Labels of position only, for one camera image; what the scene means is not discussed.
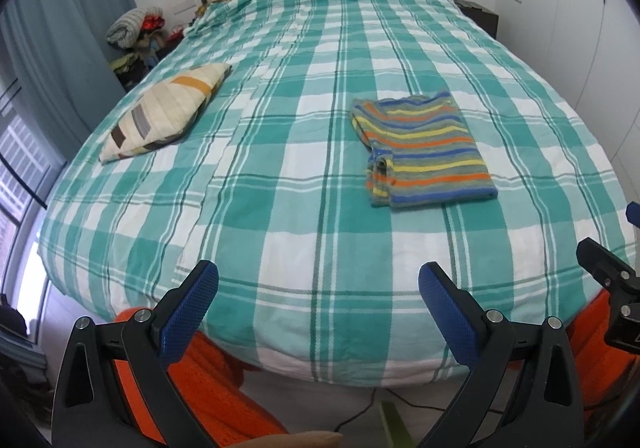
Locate striped knit sweater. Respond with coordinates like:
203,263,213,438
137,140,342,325
350,92,498,208

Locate pile of clothes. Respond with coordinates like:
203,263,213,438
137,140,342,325
106,7,183,90

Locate person's left hand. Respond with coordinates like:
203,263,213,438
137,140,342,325
230,431,344,448

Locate orange trousers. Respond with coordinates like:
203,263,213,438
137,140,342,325
112,288,640,448

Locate white wardrobe door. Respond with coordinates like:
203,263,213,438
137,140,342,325
497,0,639,194

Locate dark bedside table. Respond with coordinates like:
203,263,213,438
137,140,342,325
454,0,499,40

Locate green plaid bed blanket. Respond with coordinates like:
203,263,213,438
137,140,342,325
39,0,636,387

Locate patterned throw pillow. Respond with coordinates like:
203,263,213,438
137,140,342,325
100,64,232,164

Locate blue curtain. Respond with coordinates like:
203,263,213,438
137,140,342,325
1,0,134,162

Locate black floor cable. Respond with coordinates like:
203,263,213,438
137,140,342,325
332,385,507,434

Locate window with frame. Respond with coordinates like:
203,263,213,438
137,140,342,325
1,78,61,338

